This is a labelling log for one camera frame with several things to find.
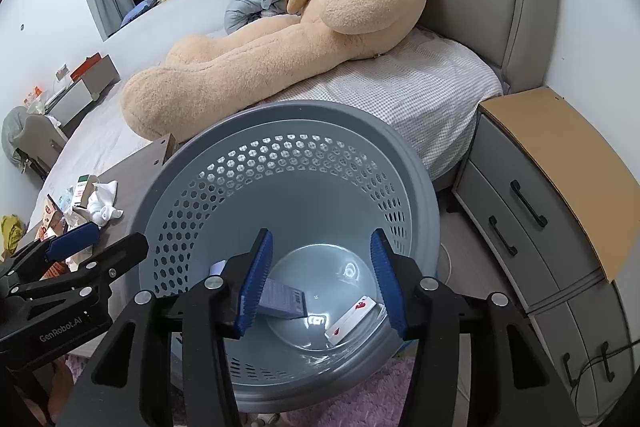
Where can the white tissue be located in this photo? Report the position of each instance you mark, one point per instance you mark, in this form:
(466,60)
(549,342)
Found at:
(105,204)

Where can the blue-purple cushion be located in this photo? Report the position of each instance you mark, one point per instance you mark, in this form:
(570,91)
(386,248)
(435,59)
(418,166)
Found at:
(140,9)

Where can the pale blue wet wipes packet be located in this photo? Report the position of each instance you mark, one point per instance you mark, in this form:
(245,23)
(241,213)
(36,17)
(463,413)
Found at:
(64,199)

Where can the small pale blue box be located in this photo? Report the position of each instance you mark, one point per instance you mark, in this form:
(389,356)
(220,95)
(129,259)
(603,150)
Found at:
(282,299)

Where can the yellow cloth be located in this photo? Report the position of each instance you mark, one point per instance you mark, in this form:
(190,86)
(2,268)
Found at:
(11,232)

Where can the grey-blue folded quilt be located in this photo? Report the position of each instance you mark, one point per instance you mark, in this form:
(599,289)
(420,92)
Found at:
(245,14)

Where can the white and green medicine box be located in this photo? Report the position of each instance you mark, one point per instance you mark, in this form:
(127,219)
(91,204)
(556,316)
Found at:
(84,189)

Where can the giant beige teddy bear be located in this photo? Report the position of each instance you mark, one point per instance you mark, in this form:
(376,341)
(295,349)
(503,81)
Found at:
(280,57)

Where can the red box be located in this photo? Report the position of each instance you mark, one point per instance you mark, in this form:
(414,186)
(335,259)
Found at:
(86,66)

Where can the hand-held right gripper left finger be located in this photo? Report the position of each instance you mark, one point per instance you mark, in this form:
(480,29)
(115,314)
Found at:
(254,287)

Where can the white packet with red hearts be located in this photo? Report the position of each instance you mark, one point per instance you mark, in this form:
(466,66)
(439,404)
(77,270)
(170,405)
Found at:
(350,319)

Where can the grey perforated plastic basket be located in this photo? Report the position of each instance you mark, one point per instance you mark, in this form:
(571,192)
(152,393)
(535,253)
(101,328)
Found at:
(412,187)

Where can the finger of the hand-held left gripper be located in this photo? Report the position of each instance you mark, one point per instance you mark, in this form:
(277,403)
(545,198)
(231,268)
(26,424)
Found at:
(75,239)
(117,254)

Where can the bed with checkered sheet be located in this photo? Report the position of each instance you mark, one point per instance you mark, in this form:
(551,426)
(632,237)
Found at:
(425,107)

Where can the beige paper towel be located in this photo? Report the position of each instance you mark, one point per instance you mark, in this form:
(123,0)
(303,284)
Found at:
(77,217)

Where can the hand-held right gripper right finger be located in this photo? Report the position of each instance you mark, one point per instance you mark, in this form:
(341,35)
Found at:
(387,289)

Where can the grey chair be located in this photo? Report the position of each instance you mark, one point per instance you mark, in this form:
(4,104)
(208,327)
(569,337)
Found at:
(32,137)

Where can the white and grey cabinet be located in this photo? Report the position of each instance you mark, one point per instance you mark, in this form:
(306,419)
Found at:
(85,92)

